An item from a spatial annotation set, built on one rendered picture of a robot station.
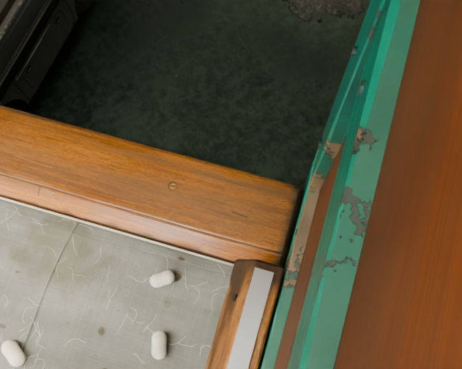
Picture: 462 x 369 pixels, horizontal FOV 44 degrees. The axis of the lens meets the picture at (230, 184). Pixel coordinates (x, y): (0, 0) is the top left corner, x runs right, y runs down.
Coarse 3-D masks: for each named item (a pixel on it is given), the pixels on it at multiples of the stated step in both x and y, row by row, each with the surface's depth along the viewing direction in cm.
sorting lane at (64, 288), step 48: (0, 240) 77; (48, 240) 76; (96, 240) 76; (144, 240) 76; (0, 288) 75; (48, 288) 75; (96, 288) 75; (144, 288) 74; (192, 288) 74; (0, 336) 73; (48, 336) 73; (96, 336) 73; (144, 336) 73; (192, 336) 73
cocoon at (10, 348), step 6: (6, 342) 72; (12, 342) 72; (6, 348) 71; (12, 348) 71; (18, 348) 72; (6, 354) 71; (12, 354) 71; (18, 354) 71; (24, 354) 72; (12, 360) 71; (18, 360) 71; (24, 360) 72; (18, 366) 71
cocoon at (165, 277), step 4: (160, 272) 74; (164, 272) 73; (168, 272) 73; (172, 272) 74; (152, 276) 73; (156, 276) 73; (160, 276) 73; (164, 276) 73; (168, 276) 73; (172, 276) 73; (152, 280) 73; (156, 280) 73; (160, 280) 73; (164, 280) 73; (168, 280) 73; (172, 280) 73; (152, 284) 73; (156, 284) 73; (160, 284) 73; (164, 284) 73
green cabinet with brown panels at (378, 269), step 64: (384, 0) 29; (448, 0) 18; (384, 64) 24; (448, 64) 16; (384, 128) 23; (448, 128) 14; (320, 192) 62; (384, 192) 20; (448, 192) 12; (320, 256) 25; (384, 256) 17; (448, 256) 11; (320, 320) 21; (384, 320) 15; (448, 320) 10
